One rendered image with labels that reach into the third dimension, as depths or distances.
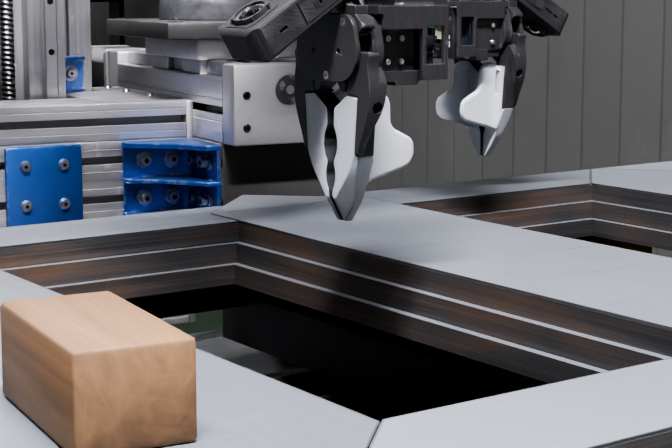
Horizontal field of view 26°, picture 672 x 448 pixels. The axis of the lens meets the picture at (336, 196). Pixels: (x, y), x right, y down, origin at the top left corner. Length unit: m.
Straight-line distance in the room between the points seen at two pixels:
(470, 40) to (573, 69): 3.55
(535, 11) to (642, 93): 3.21
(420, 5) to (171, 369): 0.43
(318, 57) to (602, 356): 0.28
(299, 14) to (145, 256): 0.37
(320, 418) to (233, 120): 0.92
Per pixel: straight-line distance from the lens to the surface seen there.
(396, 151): 1.03
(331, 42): 1.00
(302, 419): 0.72
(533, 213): 1.52
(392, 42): 1.01
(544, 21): 1.45
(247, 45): 0.96
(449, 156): 5.60
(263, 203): 1.41
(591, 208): 1.58
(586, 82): 4.86
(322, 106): 1.02
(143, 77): 1.87
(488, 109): 1.41
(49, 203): 1.67
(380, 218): 1.32
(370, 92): 0.98
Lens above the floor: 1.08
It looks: 8 degrees down
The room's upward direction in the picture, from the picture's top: straight up
